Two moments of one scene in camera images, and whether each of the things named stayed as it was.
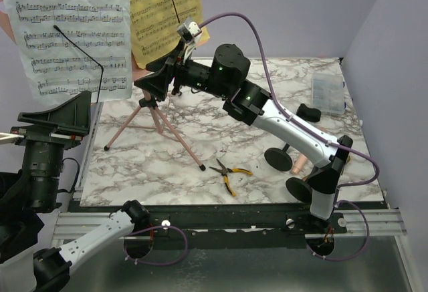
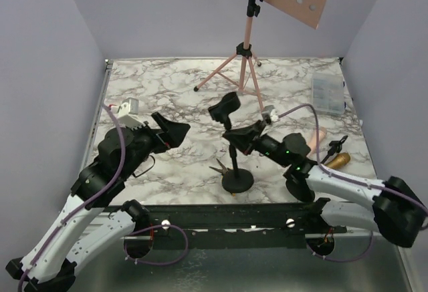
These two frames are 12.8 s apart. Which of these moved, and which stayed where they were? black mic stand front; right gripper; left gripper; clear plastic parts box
Moved: left gripper; right gripper
Stayed: clear plastic parts box; black mic stand front
